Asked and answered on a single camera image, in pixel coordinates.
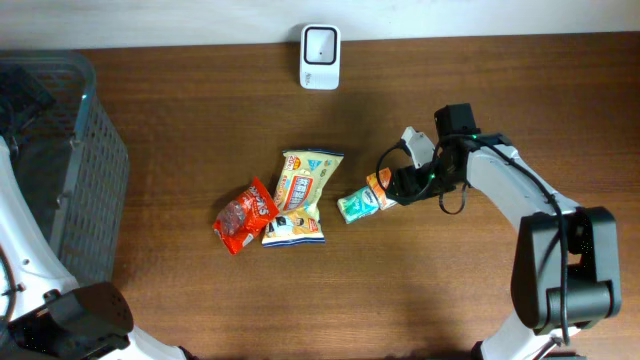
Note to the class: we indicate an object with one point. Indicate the yellow snack bag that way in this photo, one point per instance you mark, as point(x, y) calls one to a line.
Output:
point(302, 180)

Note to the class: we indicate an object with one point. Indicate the grey plastic mesh basket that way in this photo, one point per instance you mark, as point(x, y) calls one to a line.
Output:
point(72, 166)

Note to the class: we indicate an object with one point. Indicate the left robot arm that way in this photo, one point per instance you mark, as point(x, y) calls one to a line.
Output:
point(45, 313)

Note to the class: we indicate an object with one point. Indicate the orange small carton box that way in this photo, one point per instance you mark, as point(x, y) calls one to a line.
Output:
point(377, 184)

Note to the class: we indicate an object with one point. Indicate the green tissue pack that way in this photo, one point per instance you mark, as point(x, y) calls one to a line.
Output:
point(360, 204)

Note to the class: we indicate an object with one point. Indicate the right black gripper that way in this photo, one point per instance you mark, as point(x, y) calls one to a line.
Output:
point(408, 186)

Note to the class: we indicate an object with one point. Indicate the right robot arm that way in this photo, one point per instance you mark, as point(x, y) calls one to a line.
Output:
point(566, 272)

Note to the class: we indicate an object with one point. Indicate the red snack bag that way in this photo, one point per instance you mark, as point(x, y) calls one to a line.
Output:
point(244, 218)

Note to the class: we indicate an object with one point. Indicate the white barcode scanner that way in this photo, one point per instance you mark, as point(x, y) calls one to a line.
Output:
point(320, 57)

